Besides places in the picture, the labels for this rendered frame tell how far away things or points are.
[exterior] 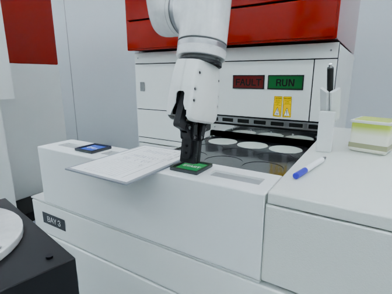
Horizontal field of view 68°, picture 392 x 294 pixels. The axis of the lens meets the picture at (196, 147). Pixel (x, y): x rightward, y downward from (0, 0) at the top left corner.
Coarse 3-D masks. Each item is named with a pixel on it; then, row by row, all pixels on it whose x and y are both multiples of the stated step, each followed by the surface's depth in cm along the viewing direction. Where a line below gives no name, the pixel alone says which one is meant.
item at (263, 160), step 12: (204, 144) 96; (216, 144) 96; (276, 144) 96; (204, 156) 82; (216, 156) 82; (228, 156) 82; (240, 156) 82; (252, 156) 81; (264, 156) 82; (276, 156) 82; (288, 156) 82; (300, 156) 81; (240, 168) 71; (252, 168) 71; (264, 168) 71; (276, 168) 71; (288, 168) 71
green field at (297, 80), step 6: (270, 78) 98; (276, 78) 97; (282, 78) 96; (288, 78) 95; (294, 78) 94; (300, 78) 93; (270, 84) 98; (276, 84) 97; (282, 84) 96; (288, 84) 95; (294, 84) 94; (300, 84) 93
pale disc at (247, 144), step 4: (240, 144) 96; (244, 144) 96; (248, 144) 96; (252, 144) 96; (256, 144) 96; (260, 144) 96; (264, 144) 96; (252, 148) 90; (256, 148) 90; (260, 148) 90
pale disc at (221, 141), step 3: (216, 138) 105; (219, 138) 105; (222, 138) 105; (225, 138) 105; (210, 141) 100; (213, 141) 100; (216, 141) 100; (219, 141) 100; (222, 141) 100; (225, 141) 100; (228, 141) 100; (231, 141) 100; (234, 141) 100; (222, 144) 96; (225, 144) 96; (228, 144) 96
